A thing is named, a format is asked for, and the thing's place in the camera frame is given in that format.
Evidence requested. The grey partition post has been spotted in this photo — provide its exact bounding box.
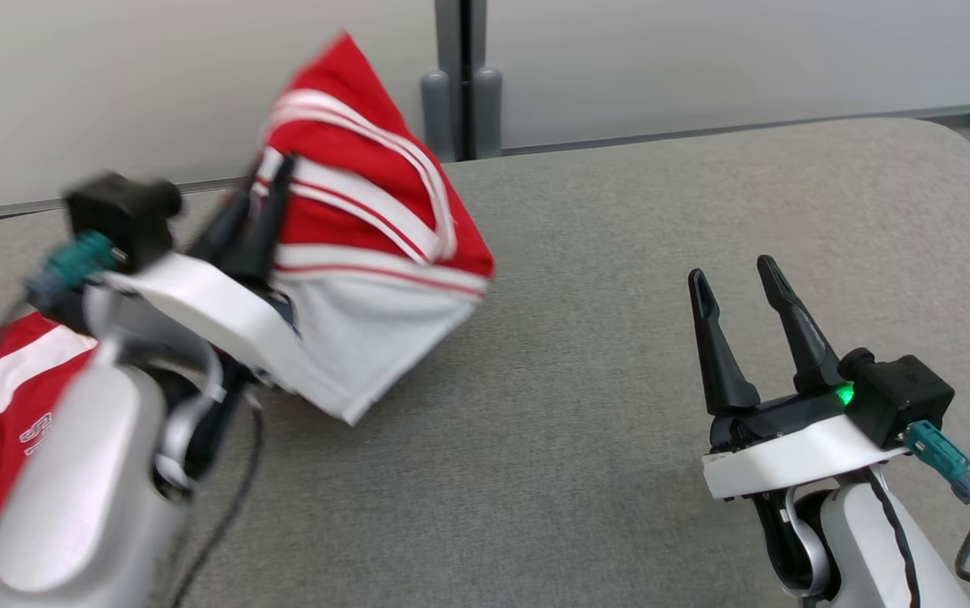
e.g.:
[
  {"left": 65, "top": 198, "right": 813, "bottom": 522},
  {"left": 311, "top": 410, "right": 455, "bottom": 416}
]
[{"left": 434, "top": 0, "right": 490, "bottom": 161}]

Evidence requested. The right camera cable teal plug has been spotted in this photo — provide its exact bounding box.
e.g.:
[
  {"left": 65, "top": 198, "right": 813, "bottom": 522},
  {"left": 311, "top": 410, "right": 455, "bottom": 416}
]
[{"left": 905, "top": 420, "right": 970, "bottom": 585}]

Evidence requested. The left camera cable teal plug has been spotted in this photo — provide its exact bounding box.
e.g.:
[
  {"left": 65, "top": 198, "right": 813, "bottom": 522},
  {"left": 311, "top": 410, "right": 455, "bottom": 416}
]
[{"left": 0, "top": 230, "right": 118, "bottom": 546}]

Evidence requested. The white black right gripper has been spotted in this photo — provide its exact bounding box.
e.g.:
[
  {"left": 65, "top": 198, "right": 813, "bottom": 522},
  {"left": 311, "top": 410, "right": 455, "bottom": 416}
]
[{"left": 687, "top": 255, "right": 908, "bottom": 501}]

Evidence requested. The camera cable teal plug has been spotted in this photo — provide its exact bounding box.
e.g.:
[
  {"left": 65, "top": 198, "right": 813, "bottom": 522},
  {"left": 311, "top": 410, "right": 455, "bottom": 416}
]
[
  {"left": 0, "top": 230, "right": 118, "bottom": 546},
  {"left": 905, "top": 420, "right": 970, "bottom": 585}
]

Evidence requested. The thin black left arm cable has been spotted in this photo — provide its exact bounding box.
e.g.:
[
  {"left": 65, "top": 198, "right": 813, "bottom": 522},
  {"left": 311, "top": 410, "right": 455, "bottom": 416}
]
[{"left": 168, "top": 397, "right": 266, "bottom": 608}]

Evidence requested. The red garment white striped trim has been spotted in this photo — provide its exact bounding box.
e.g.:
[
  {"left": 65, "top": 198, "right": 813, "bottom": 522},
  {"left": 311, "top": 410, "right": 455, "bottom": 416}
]
[{"left": 252, "top": 32, "right": 496, "bottom": 426}]

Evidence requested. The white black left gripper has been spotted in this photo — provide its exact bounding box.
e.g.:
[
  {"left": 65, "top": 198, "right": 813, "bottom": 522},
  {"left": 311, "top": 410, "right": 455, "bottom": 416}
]
[{"left": 105, "top": 155, "right": 305, "bottom": 392}]

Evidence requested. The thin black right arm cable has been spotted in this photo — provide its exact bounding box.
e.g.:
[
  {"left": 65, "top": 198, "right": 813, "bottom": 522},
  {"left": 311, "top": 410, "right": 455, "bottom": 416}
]
[{"left": 860, "top": 467, "right": 924, "bottom": 608}]

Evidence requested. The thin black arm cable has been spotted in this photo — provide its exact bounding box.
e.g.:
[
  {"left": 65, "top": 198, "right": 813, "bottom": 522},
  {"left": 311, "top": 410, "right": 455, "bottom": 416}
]
[
  {"left": 860, "top": 467, "right": 924, "bottom": 608},
  {"left": 168, "top": 397, "right": 266, "bottom": 608}
]

